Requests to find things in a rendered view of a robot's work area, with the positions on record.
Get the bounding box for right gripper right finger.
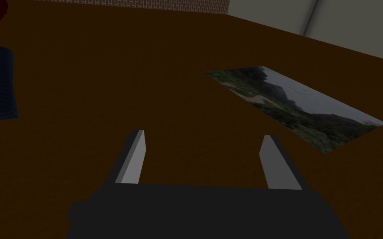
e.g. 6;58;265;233
259;134;311;190

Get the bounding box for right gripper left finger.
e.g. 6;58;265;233
105;129;146;185

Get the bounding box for landscape picture book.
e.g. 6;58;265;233
204;66;383;154

